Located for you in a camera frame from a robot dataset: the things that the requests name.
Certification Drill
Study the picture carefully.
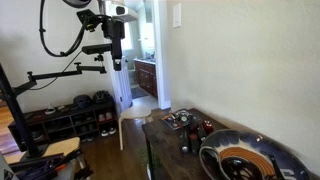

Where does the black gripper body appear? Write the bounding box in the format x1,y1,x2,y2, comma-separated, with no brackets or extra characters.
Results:
101,16,126,62

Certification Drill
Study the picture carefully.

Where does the black cylindrical gadget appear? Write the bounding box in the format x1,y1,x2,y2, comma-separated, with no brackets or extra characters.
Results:
180,130,191,155

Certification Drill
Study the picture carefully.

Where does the square blue tray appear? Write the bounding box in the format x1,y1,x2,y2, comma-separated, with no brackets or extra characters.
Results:
161,108,198,131

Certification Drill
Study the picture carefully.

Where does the dark red cylindrical gadget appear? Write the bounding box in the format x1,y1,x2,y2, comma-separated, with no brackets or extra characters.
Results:
189,133,201,156

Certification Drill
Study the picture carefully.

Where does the white door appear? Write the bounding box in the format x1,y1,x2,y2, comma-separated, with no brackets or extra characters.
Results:
108,19,134,116

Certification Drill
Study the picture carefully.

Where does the brown wooden cabinet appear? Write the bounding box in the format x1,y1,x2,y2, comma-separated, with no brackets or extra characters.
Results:
133,59,159,99

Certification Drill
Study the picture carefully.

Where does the grey door mat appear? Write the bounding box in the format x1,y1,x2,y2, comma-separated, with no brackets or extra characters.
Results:
130,86,150,100

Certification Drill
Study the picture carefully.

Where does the black bicycle helmet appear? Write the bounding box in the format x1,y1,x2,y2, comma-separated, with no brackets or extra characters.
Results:
92,89,114,105

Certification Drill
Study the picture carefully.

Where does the round white stool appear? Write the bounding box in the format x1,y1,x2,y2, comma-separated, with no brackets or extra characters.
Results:
117,104,153,152

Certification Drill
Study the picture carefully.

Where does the dark blue bicycle helmet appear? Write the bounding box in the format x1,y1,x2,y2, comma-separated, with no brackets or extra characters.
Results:
72,94,93,110

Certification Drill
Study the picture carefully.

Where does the dark wooden shoe shelf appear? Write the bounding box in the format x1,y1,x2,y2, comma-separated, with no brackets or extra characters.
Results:
7,100,118,153

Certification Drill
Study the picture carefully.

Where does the small white shelf item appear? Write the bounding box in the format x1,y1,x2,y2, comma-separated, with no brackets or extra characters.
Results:
44,102,57,116

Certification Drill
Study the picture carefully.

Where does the light wooden cart top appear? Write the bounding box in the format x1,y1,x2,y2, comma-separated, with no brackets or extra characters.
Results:
3,136,82,165

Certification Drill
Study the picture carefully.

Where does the grey shoe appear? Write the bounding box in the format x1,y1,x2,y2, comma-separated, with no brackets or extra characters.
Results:
30,129,45,142

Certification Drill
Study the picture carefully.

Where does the black stand pole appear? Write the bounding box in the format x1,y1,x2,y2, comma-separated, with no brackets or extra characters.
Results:
0,62,49,159

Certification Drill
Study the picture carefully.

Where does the black stereo camera bar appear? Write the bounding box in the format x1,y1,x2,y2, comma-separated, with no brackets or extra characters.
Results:
81,43,113,56

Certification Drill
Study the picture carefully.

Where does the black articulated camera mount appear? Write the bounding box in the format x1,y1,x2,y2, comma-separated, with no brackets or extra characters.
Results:
26,53,108,88

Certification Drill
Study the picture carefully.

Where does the white light switch plate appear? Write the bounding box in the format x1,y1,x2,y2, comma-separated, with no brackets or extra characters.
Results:
172,2,183,29

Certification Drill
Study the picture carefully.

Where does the orange handled tool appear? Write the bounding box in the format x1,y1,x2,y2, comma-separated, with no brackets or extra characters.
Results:
162,113,178,122

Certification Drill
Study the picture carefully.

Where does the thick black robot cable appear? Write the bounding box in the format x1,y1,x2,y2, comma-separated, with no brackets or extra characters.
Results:
38,0,91,58

